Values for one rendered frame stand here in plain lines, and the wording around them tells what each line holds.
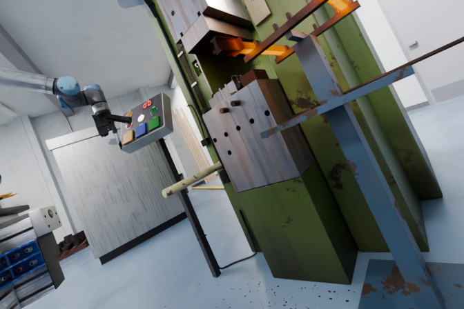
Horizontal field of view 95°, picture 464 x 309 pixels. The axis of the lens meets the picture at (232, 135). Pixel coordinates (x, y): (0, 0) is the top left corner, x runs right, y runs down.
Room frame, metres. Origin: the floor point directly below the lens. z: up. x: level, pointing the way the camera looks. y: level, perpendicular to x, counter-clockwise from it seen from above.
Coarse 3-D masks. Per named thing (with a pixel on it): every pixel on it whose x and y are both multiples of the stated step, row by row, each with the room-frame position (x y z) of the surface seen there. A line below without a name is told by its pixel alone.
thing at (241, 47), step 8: (216, 40) 0.55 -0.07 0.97; (224, 40) 0.58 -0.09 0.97; (232, 40) 0.60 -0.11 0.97; (240, 40) 0.60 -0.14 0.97; (216, 48) 0.56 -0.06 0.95; (224, 48) 0.57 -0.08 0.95; (232, 48) 0.59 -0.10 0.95; (240, 48) 0.60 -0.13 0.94; (248, 48) 0.64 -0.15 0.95; (272, 48) 0.74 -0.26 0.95; (280, 48) 0.78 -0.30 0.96; (232, 56) 0.61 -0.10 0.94
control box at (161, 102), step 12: (156, 96) 1.32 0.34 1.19; (132, 108) 1.38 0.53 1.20; (144, 108) 1.32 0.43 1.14; (156, 108) 1.27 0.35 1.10; (168, 108) 1.31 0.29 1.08; (132, 120) 1.33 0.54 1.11; (144, 120) 1.28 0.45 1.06; (168, 120) 1.25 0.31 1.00; (156, 132) 1.22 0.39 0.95; (168, 132) 1.24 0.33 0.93; (132, 144) 1.25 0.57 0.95; (144, 144) 1.28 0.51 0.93
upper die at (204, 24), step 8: (200, 16) 1.03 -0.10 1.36; (208, 16) 1.05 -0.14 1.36; (200, 24) 1.04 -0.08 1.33; (208, 24) 1.03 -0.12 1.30; (216, 24) 1.08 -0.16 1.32; (224, 24) 1.14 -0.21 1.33; (232, 24) 1.21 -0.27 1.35; (192, 32) 1.09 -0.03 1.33; (200, 32) 1.06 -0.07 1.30; (208, 32) 1.04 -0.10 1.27; (216, 32) 1.07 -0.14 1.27; (224, 32) 1.11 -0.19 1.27; (232, 32) 1.17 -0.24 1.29; (240, 32) 1.25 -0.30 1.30; (248, 32) 1.32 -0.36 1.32; (184, 40) 1.13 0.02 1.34; (192, 40) 1.10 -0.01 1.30; (200, 40) 1.08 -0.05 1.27; (208, 40) 1.11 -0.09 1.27; (248, 40) 1.31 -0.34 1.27; (192, 48) 1.12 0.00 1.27; (200, 48) 1.16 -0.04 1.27; (208, 48) 1.19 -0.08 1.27; (216, 56) 1.33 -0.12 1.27
